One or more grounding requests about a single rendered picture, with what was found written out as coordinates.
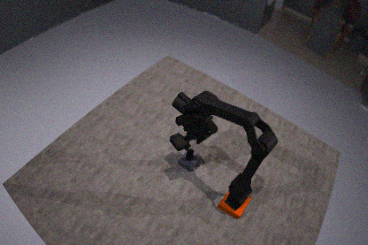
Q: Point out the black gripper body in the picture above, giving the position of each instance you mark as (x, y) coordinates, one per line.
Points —
(180, 143)

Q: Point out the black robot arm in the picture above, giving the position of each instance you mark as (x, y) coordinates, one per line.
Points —
(199, 110)

